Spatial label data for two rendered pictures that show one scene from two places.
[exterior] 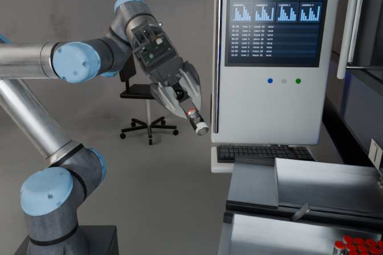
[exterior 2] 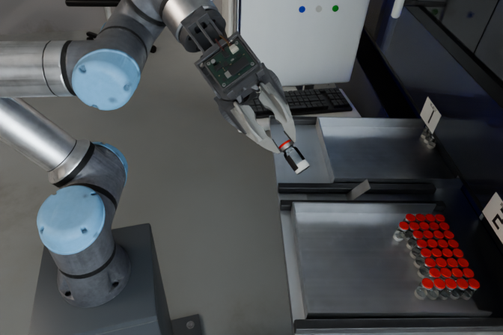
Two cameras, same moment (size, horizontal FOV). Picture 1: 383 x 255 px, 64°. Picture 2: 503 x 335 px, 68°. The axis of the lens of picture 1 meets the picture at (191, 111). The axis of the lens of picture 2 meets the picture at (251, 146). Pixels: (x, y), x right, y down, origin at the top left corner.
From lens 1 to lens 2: 26 cm
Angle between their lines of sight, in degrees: 26
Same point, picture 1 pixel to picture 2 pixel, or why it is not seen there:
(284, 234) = (344, 214)
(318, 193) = (367, 157)
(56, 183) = (84, 211)
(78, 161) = (96, 170)
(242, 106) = (266, 42)
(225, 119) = not seen: hidden behind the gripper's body
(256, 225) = (316, 210)
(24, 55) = (14, 71)
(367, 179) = (410, 131)
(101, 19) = not seen: outside the picture
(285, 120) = (316, 57)
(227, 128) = not seen: hidden behind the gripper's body
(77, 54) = (114, 75)
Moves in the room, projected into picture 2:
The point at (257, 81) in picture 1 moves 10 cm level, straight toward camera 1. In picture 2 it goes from (287, 10) to (290, 22)
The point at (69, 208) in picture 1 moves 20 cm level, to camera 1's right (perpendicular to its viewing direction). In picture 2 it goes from (106, 233) to (207, 216)
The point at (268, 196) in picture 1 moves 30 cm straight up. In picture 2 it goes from (317, 167) to (340, 69)
